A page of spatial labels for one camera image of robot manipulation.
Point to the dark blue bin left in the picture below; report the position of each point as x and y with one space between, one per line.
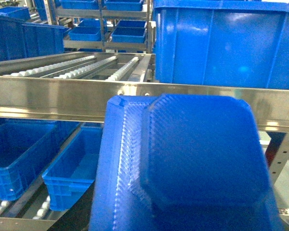
19 39

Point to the large blue plastic tote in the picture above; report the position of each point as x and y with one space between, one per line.
223 43

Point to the stainless steel roller shelf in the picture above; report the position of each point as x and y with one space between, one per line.
86 100

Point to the blue plastic bin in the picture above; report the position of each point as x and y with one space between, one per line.
26 148
128 35
74 170
85 34

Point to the blue plastic bottle-shaped part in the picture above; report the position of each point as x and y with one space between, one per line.
182 163

